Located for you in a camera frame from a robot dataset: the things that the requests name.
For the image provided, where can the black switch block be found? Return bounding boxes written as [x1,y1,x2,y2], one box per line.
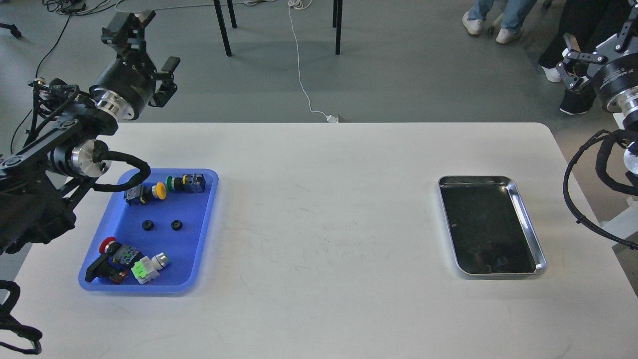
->
[85,254,128,284]

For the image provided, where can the steel metal tray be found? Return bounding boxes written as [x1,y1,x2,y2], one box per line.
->
[438,176,547,279]

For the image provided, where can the black floor cables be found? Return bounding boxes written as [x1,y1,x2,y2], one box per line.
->
[0,0,265,70]

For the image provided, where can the black table leg right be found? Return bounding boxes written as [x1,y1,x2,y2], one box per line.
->
[332,0,343,55]

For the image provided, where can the red mushroom push button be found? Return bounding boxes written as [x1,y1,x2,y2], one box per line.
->
[98,236,143,268]

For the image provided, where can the person in jeans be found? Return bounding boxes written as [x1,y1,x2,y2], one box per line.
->
[461,0,539,45]

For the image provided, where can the blue plastic tray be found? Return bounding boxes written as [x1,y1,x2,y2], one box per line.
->
[78,168,219,295]

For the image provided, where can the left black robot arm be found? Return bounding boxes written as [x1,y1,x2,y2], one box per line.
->
[0,10,180,254]

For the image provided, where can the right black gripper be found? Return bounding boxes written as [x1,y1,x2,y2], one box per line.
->
[556,7,638,112]

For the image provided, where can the yellow push button switch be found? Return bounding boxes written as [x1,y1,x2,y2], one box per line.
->
[123,182,168,206]

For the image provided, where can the green push button switch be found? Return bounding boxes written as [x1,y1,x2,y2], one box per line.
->
[164,173,206,193]

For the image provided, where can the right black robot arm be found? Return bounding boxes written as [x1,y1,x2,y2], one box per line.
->
[557,0,638,250]

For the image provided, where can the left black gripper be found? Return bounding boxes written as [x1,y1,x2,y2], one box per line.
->
[90,10,181,120]

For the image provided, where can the black table leg left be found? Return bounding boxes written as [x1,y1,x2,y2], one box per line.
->
[213,0,237,57]

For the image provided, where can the black table leg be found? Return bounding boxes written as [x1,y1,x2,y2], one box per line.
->
[213,0,237,57]
[332,0,343,55]

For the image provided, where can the white floor cable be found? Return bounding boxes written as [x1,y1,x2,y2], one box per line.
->
[287,0,338,123]

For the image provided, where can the white green selector switch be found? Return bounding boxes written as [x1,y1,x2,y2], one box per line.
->
[131,252,170,285]

